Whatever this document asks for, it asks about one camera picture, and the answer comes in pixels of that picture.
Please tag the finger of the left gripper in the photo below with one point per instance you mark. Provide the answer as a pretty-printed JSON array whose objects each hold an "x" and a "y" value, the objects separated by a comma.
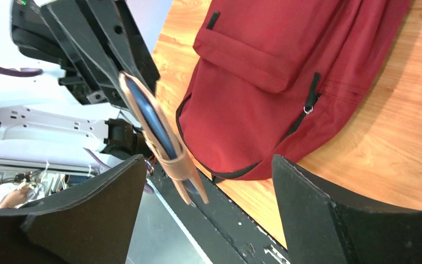
[
  {"x": 72, "y": 24},
  {"x": 119, "y": 35}
]

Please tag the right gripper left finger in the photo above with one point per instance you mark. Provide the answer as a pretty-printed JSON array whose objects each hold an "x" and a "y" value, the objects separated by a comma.
[{"x": 91, "y": 222}]

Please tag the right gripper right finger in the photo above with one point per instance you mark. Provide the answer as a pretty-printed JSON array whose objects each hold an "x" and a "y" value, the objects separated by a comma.
[{"x": 326, "y": 223}]

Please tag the red student backpack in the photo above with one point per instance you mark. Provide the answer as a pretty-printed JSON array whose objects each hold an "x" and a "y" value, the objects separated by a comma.
[{"x": 280, "y": 78}]

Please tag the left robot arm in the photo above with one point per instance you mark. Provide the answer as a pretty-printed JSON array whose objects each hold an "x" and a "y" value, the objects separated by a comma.
[{"x": 59, "y": 68}]

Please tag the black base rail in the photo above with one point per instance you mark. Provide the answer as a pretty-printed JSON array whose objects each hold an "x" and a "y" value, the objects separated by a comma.
[{"x": 221, "y": 228}]

